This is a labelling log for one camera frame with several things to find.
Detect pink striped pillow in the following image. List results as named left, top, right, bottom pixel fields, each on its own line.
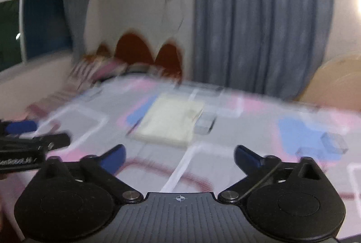
left=69, top=55, right=128, bottom=83

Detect dark patterned pillow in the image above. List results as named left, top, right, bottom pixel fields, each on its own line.
left=125, top=62, right=159, bottom=75

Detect cream small garment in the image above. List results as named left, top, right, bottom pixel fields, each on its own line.
left=131, top=93, right=204, bottom=148

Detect cream wooden furniture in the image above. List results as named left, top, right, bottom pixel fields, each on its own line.
left=297, top=53, right=361, bottom=112

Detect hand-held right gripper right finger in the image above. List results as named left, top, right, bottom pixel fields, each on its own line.
left=218, top=145, right=328, bottom=204

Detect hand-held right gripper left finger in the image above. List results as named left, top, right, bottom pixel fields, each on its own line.
left=37, top=144, right=143, bottom=204

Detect narrow grey-blue curtain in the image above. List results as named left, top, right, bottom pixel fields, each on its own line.
left=60, top=0, right=98, bottom=61

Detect pink blue grey printed bedsheet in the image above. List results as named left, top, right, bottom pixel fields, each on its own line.
left=0, top=75, right=361, bottom=241

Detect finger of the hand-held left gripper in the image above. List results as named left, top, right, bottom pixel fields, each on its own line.
left=0, top=133, right=71, bottom=152
left=0, top=120, right=38, bottom=137

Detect wide grey-blue curtain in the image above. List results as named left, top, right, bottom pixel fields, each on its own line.
left=193, top=0, right=337, bottom=101

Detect striped pillows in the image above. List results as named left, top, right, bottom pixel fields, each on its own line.
left=25, top=81, right=103, bottom=121

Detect white framed window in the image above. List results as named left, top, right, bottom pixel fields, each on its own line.
left=0, top=0, right=72, bottom=72

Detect red-brown scalloped headboard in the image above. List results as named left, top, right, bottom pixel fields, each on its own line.
left=96, top=31, right=184, bottom=80

